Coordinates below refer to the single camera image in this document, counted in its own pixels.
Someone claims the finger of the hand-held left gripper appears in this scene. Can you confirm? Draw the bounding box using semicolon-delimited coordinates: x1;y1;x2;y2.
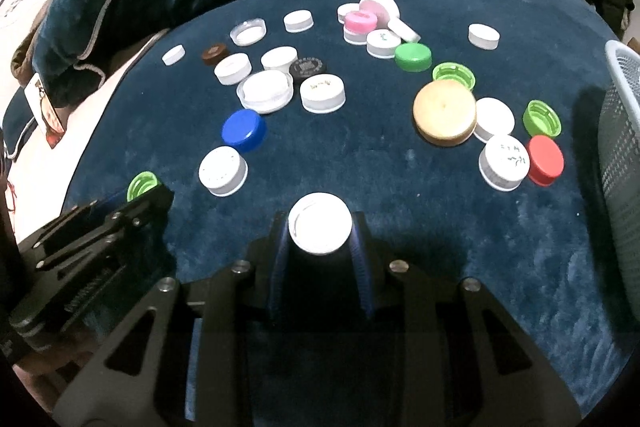
19;186;176;254
36;218;152;279

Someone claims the red bottle cap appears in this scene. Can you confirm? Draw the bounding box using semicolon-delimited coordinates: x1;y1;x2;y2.
527;135;565;186

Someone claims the clear plastic lid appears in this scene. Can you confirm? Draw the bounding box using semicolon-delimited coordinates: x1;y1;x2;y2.
230;19;267;46

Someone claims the white scribbled bottle cap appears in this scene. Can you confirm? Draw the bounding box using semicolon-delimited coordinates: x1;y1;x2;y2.
300;74;346;113

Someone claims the brown bottle cap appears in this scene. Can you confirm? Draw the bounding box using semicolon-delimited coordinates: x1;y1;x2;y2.
201;44;227;66

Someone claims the large white pink lid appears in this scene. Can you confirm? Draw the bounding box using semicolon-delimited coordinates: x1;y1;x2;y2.
359;0;401;28

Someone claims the black bottle cap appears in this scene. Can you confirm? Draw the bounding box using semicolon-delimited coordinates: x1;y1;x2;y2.
288;56;327;82

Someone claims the large gold lid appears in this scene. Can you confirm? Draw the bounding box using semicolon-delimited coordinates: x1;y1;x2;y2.
412;80;477;146

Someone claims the photo card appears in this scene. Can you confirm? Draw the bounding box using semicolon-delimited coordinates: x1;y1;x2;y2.
22;74;68;138

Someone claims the light green bottle cap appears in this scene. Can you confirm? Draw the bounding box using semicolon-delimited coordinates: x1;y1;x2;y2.
523;100;562;138
127;171;161;202
432;62;477;90

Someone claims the white cap with green mark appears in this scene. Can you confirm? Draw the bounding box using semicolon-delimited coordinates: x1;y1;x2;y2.
366;29;402;59

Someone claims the pale pink bed sheet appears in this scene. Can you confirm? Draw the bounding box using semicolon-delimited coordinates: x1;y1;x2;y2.
0;14;171;258

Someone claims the dark blue pillow grey piping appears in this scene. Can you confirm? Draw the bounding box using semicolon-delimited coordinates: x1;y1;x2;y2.
0;87;56;168

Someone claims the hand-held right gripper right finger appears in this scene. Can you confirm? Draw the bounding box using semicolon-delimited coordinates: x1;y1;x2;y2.
349;210;583;427

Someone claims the dark blue plush blanket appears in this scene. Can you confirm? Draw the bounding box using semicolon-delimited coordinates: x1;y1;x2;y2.
60;0;636;427

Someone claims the pale plastic mesh basket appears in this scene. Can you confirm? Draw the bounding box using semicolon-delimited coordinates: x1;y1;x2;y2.
597;41;640;295

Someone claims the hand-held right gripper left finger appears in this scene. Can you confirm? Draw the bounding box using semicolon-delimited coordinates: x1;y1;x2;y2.
54;211;292;427

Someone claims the pink bottle cap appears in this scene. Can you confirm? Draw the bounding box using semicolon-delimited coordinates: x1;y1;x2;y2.
343;10;378;35

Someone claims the blue bottle cap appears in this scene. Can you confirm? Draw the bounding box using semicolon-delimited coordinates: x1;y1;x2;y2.
221;109;267;152

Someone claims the white cap with black writing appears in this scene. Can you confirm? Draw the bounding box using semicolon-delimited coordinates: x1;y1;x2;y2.
478;135;530;192

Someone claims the brown plush cloth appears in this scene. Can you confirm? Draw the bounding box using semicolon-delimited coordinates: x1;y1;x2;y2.
10;34;46;82

